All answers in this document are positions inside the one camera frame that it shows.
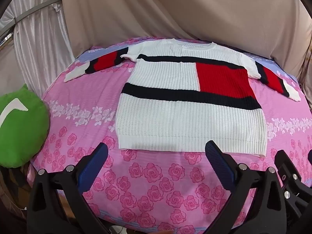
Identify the green pillow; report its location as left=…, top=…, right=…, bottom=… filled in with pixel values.
left=0, top=83, right=51, bottom=168

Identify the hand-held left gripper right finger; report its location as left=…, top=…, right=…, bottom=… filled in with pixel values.
left=205, top=140, right=288, bottom=234

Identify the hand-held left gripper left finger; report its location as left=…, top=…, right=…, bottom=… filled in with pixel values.
left=26, top=142, right=109, bottom=234

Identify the beige draped cloth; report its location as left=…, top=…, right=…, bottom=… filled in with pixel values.
left=60, top=0, right=312, bottom=84

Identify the pink floral bedsheet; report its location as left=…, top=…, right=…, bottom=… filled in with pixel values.
left=27, top=36, right=312, bottom=234

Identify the metal curtain rod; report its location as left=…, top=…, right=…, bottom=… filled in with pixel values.
left=0, top=0, right=62, bottom=39

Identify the white satin curtain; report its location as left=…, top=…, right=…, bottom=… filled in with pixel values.
left=0, top=0, right=76, bottom=98

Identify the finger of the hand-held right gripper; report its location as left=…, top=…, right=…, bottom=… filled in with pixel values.
left=274, top=149, right=312, bottom=225

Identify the white red black knit sweater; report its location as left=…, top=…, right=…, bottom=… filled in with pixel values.
left=64, top=38, right=301, bottom=157

